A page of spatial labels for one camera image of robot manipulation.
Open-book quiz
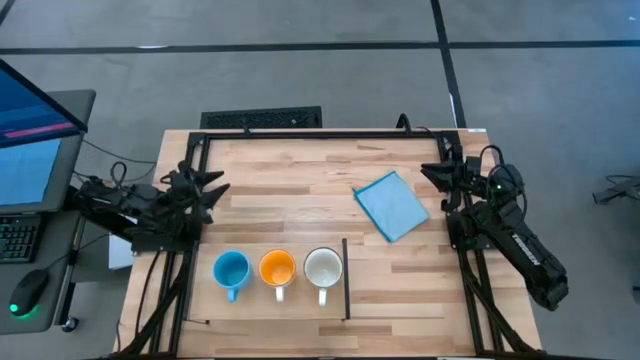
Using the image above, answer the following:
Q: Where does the white box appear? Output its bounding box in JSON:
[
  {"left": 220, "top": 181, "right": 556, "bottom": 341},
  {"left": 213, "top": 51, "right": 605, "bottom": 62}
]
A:
[{"left": 108, "top": 233, "right": 136, "bottom": 272}]

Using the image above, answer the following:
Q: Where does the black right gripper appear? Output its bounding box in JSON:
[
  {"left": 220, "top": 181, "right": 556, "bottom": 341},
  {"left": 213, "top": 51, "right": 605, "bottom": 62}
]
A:
[{"left": 420, "top": 155, "right": 484, "bottom": 214}]

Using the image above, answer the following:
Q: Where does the light blue cloth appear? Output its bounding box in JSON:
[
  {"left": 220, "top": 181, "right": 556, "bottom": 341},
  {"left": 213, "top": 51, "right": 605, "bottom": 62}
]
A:
[{"left": 352, "top": 170, "right": 431, "bottom": 244}]

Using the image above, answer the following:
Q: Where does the black floor grate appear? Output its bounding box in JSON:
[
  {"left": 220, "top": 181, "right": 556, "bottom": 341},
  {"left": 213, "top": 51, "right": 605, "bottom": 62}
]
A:
[{"left": 200, "top": 105, "right": 323, "bottom": 130}]

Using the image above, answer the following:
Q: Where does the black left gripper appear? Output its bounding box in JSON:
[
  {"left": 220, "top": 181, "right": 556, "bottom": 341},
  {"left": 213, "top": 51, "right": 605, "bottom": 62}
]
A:
[{"left": 159, "top": 161, "right": 232, "bottom": 226}]

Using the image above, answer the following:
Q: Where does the black device with cable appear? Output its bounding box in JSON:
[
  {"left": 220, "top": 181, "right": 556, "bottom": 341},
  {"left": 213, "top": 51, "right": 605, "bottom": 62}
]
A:
[{"left": 592, "top": 174, "right": 640, "bottom": 206}]

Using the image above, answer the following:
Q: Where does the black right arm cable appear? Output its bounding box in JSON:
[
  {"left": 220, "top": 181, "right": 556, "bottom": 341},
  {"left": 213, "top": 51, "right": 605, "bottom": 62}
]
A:
[{"left": 478, "top": 144, "right": 529, "bottom": 217}]

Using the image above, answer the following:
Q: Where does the black floor cable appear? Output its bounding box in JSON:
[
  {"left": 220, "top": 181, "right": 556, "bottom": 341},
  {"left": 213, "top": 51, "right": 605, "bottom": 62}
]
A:
[{"left": 81, "top": 138, "right": 158, "bottom": 185}]

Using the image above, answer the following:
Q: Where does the mug with white inside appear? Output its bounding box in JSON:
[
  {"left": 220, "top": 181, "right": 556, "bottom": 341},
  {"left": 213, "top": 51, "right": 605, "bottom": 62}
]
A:
[{"left": 302, "top": 246, "right": 344, "bottom": 307}]

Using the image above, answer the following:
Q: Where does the black aluminium table frame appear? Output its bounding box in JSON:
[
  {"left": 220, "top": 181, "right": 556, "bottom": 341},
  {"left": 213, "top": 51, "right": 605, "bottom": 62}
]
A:
[{"left": 102, "top": 127, "right": 549, "bottom": 360}]

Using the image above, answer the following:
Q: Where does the grey desk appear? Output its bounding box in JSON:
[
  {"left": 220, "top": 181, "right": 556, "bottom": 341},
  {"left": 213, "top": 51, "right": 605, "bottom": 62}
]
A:
[{"left": 0, "top": 209, "right": 84, "bottom": 336}]

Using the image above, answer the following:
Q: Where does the black computer mouse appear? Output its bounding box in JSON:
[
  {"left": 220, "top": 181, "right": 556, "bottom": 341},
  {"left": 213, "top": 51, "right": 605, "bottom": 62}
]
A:
[{"left": 8, "top": 268, "right": 51, "bottom": 318}]

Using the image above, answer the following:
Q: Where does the black keyboard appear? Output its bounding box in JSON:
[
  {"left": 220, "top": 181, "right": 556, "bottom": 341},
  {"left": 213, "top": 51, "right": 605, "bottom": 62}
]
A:
[{"left": 0, "top": 214, "right": 43, "bottom": 265}]

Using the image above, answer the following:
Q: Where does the wooden shelf with black frame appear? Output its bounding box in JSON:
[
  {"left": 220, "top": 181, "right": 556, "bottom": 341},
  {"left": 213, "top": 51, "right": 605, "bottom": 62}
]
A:
[{"left": 341, "top": 237, "right": 351, "bottom": 320}]

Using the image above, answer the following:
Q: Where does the blue mug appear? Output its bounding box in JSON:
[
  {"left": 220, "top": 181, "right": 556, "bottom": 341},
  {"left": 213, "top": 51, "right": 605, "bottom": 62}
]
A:
[{"left": 212, "top": 249, "right": 253, "bottom": 304}]

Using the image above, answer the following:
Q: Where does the tilted blue-screen monitor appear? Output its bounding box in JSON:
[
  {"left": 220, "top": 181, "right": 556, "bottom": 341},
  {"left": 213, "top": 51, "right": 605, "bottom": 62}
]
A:
[{"left": 0, "top": 58, "right": 90, "bottom": 150}]

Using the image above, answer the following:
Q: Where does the grey-framed blue-screen monitor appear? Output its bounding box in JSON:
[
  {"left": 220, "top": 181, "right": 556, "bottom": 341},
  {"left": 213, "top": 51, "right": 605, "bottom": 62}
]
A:
[{"left": 0, "top": 89, "right": 97, "bottom": 216}]

